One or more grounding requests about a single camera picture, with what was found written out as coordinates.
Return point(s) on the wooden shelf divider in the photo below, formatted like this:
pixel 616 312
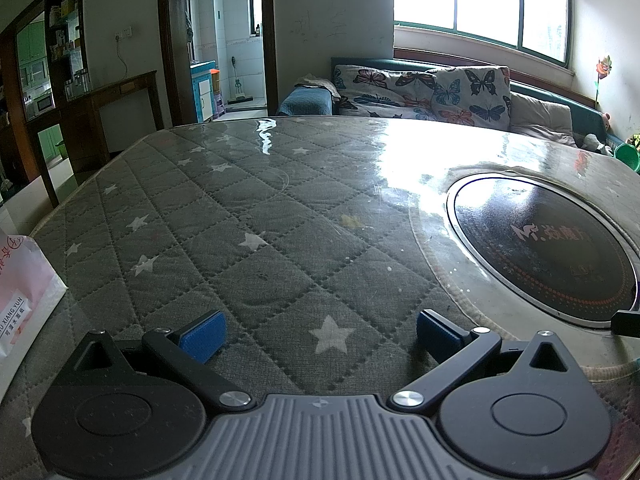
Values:
pixel 60 35

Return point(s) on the microwave oven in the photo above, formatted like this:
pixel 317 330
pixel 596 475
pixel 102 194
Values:
pixel 44 103

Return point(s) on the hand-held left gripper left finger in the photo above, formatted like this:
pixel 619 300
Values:
pixel 202 335

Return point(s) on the round black induction cooker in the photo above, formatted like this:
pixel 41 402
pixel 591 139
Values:
pixel 540 240

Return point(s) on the beige cushion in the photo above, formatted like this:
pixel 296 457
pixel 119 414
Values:
pixel 542 120

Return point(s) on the beige towel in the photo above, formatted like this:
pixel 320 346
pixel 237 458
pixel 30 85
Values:
pixel 315 82

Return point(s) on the dark wooden door frame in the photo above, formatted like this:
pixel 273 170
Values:
pixel 267 35

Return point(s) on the blue covered stool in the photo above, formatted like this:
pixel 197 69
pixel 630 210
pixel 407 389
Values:
pixel 305 102

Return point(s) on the wooden console table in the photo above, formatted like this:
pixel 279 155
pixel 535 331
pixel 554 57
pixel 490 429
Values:
pixel 125 90

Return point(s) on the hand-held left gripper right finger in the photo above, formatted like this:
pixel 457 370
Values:
pixel 437 335

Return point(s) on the blue cabinet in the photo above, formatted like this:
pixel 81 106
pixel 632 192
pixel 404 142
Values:
pixel 202 90

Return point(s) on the floor squeegee mop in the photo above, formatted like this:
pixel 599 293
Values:
pixel 239 97

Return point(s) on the teal sofa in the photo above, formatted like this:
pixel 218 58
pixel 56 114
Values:
pixel 585 112

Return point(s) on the green bucket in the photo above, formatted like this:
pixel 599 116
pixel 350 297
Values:
pixel 629 156

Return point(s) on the window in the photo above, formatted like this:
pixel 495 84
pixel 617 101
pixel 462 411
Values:
pixel 475 0

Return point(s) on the green basket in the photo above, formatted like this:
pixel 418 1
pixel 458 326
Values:
pixel 61 150

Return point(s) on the grey plush toy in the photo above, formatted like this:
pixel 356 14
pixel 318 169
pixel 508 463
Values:
pixel 595 142

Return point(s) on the pink white tissue pack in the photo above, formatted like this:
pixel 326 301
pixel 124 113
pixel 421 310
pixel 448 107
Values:
pixel 25 300

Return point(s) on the butterfly print cushion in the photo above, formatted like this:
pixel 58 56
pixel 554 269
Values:
pixel 472 95
pixel 380 87

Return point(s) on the colourful pinwheel toy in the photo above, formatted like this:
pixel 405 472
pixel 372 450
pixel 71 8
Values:
pixel 604 67

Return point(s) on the white wall socket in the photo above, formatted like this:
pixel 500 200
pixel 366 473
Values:
pixel 123 33

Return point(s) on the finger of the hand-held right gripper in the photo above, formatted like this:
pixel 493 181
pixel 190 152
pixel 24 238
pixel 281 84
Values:
pixel 627 324

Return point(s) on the grey star quilted table cover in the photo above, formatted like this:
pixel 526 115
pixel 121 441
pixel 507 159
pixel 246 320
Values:
pixel 225 210

